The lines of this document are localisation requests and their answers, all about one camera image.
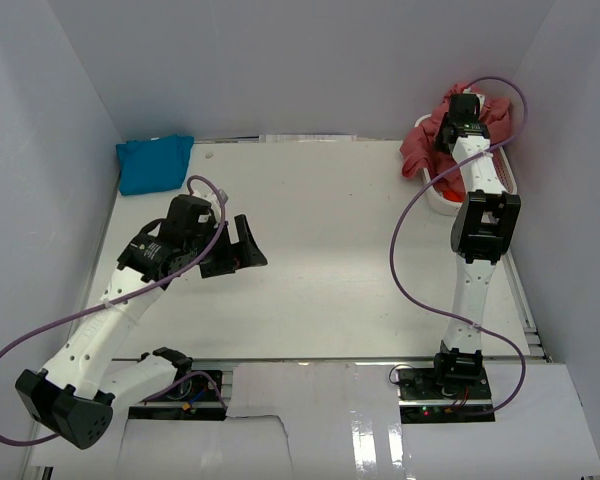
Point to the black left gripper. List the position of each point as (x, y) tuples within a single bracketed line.
[(243, 253)]

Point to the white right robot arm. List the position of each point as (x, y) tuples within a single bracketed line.
[(481, 234)]

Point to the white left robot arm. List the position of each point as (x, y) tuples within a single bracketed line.
[(73, 395)]

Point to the folded blue t-shirt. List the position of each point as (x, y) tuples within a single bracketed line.
[(153, 166)]

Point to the pink t-shirt in basket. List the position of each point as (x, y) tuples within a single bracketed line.
[(417, 149)]

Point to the white plastic laundry basket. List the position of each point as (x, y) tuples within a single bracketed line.
[(500, 170)]

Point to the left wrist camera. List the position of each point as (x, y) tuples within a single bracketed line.
[(219, 198)]

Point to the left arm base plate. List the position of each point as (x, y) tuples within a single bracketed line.
[(194, 400)]

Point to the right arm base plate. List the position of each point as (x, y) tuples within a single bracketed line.
[(424, 401)]

